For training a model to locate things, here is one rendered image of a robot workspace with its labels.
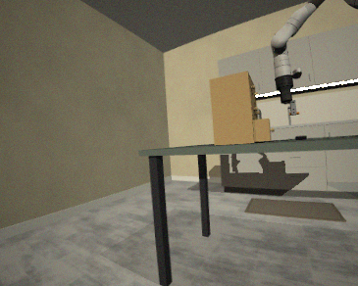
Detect small wooden chest of drawers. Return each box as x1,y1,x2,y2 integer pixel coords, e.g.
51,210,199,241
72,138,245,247
209,71,257,146

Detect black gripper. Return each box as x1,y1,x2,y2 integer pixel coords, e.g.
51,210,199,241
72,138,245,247
275,65,302,116

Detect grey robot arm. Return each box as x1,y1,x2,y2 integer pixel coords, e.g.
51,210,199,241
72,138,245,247
271,0,358,68

